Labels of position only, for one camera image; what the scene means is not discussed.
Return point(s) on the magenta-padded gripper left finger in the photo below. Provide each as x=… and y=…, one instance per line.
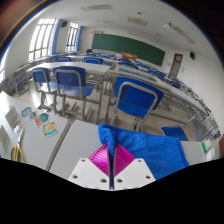
x=100, y=160

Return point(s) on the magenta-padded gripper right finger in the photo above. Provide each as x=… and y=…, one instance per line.
x=124, y=160

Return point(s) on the blue towel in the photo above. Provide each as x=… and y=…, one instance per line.
x=153, y=150

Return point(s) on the yellow and blue sticker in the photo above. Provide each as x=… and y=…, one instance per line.
x=50, y=129

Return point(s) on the red and blue sticker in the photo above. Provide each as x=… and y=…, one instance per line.
x=41, y=119

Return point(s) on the small blue sticker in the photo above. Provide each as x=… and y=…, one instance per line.
x=32, y=116

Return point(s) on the long grey desk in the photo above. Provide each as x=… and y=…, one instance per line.
x=180, y=96
x=76, y=66

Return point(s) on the small white box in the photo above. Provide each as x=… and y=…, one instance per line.
x=211, y=154

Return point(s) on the blue round sticker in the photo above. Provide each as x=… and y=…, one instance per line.
x=26, y=111

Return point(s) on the framed picture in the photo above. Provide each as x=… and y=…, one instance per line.
x=136, y=71

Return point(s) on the white folded card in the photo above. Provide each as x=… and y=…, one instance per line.
x=3, y=136
x=11, y=116

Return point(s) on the rows of blue chairs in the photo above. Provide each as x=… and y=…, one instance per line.
x=93, y=60

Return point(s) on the orange lectern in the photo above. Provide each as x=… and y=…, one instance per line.
x=129, y=55

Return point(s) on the brown classroom door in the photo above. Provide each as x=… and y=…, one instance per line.
x=176, y=65

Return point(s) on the green chalkboard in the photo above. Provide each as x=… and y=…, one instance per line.
x=130, y=48

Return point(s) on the blue curtain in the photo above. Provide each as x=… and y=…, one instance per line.
x=55, y=36
x=79, y=38

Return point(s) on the narrow window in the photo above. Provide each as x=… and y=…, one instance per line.
x=72, y=36

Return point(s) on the large window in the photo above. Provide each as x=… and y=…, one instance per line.
x=41, y=40

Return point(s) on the ceiling air vent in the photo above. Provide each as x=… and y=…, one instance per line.
x=138, y=21

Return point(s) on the ceiling projector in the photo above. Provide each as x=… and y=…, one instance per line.
x=170, y=26

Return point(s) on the ceiling lights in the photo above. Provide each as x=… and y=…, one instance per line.
x=96, y=6

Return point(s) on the blue chair with grey frame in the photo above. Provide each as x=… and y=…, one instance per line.
x=40, y=76
x=175, y=133
x=71, y=80
x=136, y=96

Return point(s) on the black wall speaker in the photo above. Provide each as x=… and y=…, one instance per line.
x=64, y=23
x=192, y=55

